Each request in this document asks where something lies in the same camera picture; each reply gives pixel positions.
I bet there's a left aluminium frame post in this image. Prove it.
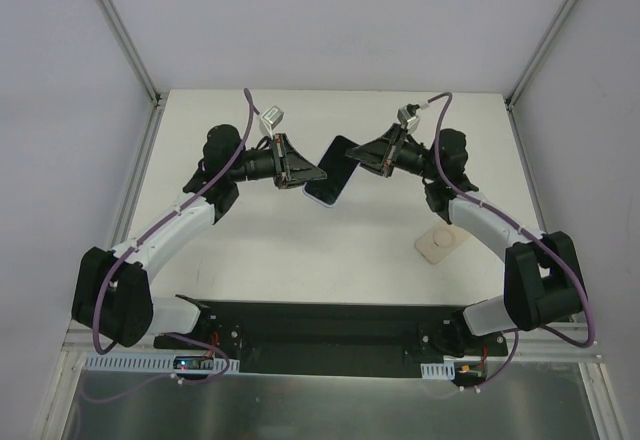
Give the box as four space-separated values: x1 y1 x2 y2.
74 0 169 109

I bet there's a white slotted cable duct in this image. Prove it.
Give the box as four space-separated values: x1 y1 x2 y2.
84 353 240 375
420 361 456 381

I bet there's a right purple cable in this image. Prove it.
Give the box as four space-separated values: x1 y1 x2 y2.
417 91 599 399

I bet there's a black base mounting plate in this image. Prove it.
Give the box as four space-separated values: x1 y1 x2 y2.
152 295 516 376

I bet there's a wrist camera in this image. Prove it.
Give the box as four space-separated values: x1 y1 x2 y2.
397 104 422 134
259 105 284 138

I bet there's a right aluminium frame post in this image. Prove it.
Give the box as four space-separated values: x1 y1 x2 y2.
504 0 606 111

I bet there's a left white slotted cable duct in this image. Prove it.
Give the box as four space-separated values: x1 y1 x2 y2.
84 353 240 375

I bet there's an aluminium frame post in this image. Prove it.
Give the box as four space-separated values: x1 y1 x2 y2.
504 0 606 111
74 0 169 109

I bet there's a lavender phone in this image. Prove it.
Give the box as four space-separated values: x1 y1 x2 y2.
303 135 359 207

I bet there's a beige phone with ring holder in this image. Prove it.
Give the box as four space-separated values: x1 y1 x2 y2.
414 224 470 265

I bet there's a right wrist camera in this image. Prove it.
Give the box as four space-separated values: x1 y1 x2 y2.
397 104 422 134

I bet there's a right white slotted cable duct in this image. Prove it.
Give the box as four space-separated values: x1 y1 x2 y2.
420 361 456 381

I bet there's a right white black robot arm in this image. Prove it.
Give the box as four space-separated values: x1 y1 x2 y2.
346 124 585 355

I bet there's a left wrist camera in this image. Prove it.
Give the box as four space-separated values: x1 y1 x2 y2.
259 105 284 138

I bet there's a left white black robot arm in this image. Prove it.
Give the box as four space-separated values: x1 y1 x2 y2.
71 124 327 349

